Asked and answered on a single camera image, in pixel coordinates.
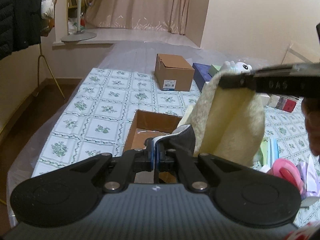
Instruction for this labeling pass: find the cream fluffy plush hat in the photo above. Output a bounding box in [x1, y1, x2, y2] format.
[179, 70, 265, 167]

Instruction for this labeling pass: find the green cloth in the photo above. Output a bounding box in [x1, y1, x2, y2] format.
[259, 138, 271, 166]

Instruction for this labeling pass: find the light blue surgical mask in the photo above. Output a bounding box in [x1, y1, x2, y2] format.
[268, 139, 279, 166]

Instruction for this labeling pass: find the person right hand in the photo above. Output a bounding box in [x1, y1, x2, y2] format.
[302, 98, 320, 156]

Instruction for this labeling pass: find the white bunny plush toy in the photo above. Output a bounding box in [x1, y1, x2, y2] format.
[220, 61, 252, 74]

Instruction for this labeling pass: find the stack of books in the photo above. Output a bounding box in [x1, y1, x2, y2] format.
[267, 94, 299, 113]

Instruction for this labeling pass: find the blue flat box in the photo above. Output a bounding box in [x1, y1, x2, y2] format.
[192, 63, 212, 91]

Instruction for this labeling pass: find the pink lidded tumbler cup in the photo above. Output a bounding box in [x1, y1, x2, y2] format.
[267, 158, 304, 193]

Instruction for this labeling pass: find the purple tissue pack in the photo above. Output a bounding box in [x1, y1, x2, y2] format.
[297, 155, 319, 207]

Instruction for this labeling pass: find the small closed cardboard box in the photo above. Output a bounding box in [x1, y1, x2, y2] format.
[155, 54, 195, 92]

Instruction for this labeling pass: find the floral green tablecloth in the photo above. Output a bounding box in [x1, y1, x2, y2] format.
[7, 67, 320, 228]

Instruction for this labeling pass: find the open cardboard tray box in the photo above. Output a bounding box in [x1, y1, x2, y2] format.
[122, 109, 184, 183]

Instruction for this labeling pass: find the beige curtain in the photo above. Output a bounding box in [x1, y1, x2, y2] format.
[85, 0, 189, 35]

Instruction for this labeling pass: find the brass coat rack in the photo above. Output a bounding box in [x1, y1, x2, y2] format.
[36, 43, 66, 100]

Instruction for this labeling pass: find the floor fan stand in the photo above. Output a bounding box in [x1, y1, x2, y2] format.
[61, 0, 97, 43]

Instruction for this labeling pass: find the black puffer jacket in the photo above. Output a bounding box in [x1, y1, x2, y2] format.
[0, 0, 41, 59]

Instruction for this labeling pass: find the bookshelf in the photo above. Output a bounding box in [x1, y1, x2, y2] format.
[67, 0, 81, 35]

